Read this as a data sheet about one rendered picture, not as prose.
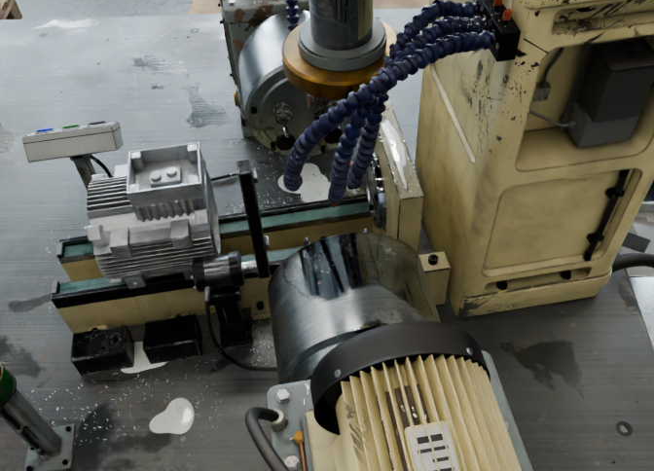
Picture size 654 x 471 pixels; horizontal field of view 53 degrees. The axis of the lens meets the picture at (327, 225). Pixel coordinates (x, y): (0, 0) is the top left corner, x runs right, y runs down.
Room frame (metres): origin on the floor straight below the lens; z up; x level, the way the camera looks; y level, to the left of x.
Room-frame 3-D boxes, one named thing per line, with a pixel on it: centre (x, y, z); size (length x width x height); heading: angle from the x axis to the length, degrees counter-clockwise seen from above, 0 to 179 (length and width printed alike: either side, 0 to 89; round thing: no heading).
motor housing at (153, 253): (0.78, 0.30, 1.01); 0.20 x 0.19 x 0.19; 97
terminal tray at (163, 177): (0.78, 0.26, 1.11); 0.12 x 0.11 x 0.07; 97
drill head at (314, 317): (0.49, -0.04, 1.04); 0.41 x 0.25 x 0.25; 7
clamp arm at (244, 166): (0.67, 0.11, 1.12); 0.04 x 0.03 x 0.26; 97
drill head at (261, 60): (1.17, 0.04, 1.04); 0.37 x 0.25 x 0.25; 7
